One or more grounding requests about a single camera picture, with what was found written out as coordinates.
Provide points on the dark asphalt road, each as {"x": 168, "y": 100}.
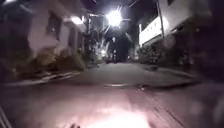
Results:
{"x": 113, "y": 96}

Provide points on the street lamp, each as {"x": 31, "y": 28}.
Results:
{"x": 114, "y": 17}

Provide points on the bushes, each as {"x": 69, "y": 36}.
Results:
{"x": 50, "y": 63}

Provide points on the pale kerb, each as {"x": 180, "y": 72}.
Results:
{"x": 50, "y": 78}

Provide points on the robot's own part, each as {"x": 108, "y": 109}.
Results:
{"x": 75, "y": 126}

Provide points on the pale building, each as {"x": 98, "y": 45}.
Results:
{"x": 43, "y": 33}

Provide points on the white building with balcony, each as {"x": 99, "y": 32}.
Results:
{"x": 173, "y": 16}

